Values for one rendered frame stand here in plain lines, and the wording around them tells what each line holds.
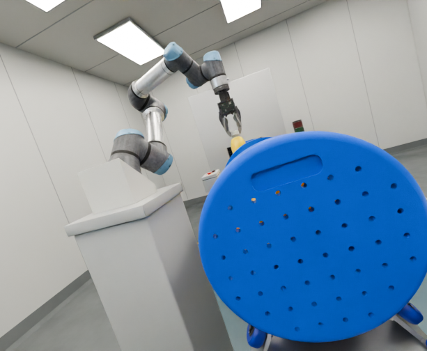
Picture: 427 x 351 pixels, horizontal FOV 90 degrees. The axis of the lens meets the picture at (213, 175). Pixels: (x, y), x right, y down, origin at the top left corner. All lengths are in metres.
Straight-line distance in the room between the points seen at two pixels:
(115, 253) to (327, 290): 0.65
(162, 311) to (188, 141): 5.01
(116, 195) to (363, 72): 5.49
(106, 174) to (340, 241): 0.72
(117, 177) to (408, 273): 0.74
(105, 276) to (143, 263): 0.17
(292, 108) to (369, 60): 1.69
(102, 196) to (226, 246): 0.64
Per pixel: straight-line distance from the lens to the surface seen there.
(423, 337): 0.44
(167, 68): 1.07
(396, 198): 0.32
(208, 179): 1.33
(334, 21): 5.92
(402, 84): 6.04
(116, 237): 0.80
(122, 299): 0.92
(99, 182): 0.86
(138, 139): 0.96
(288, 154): 0.27
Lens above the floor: 1.24
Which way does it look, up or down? 7 degrees down
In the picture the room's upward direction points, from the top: 18 degrees counter-clockwise
